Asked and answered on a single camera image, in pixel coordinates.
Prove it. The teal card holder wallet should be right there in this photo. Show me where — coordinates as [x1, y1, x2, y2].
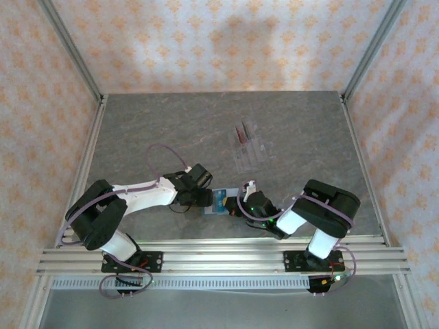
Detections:
[202, 187, 241, 217]

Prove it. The clear acrylic card stand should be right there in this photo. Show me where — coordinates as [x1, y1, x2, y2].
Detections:
[228, 118, 272, 172]

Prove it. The orange patterned backdrop cloth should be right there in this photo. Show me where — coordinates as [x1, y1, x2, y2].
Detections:
[0, 0, 439, 329]

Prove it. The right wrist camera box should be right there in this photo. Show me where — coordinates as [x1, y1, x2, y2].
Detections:
[242, 180, 257, 200]

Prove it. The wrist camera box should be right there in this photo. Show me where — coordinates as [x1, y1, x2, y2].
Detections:
[182, 163, 214, 190]
[242, 180, 257, 200]

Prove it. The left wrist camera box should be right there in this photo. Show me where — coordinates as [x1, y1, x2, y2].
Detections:
[182, 163, 214, 190]

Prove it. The aluminium front mounting rail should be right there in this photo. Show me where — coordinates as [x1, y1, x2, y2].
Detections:
[36, 239, 412, 276]

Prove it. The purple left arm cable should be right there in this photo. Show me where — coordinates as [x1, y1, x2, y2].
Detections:
[60, 143, 189, 299]

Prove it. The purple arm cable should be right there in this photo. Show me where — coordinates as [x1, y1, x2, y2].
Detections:
[60, 143, 189, 299]
[238, 183, 357, 295]

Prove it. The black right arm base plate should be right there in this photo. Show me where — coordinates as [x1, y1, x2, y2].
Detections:
[283, 249, 344, 274]

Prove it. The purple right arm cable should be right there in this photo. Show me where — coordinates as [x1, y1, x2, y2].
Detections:
[238, 183, 357, 295]

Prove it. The slotted grey cable duct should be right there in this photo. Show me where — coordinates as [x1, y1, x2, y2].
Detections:
[51, 276, 311, 291]

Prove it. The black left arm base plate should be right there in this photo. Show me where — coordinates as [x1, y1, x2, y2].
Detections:
[102, 251, 163, 274]

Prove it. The aluminium table side rail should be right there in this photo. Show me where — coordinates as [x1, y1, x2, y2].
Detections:
[56, 95, 109, 248]
[338, 93, 391, 247]

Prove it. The aluminium frame post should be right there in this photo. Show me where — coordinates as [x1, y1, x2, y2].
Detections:
[36, 0, 104, 101]
[342, 0, 410, 101]

